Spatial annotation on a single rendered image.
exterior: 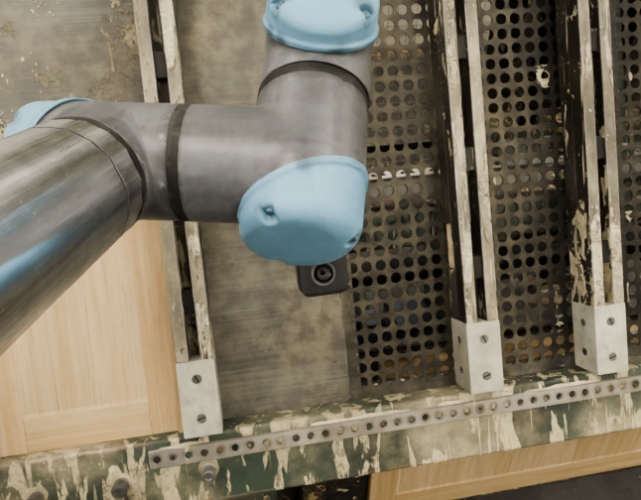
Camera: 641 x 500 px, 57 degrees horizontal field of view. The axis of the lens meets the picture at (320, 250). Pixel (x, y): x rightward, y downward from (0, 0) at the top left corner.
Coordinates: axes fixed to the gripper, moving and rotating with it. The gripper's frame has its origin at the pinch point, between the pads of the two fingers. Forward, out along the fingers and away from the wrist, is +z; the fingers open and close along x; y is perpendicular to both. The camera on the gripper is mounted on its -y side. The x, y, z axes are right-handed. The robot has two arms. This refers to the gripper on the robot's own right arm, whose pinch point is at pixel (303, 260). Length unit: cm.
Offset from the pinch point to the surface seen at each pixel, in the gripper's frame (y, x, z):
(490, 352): -4.6, -33.9, 36.0
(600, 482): -26, -100, 136
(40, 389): 0, 41, 38
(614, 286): 3, -58, 32
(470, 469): -19, -46, 98
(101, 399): -2, 32, 40
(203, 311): 6.6, 13.6, 28.4
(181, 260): 15.4, 16.5, 27.2
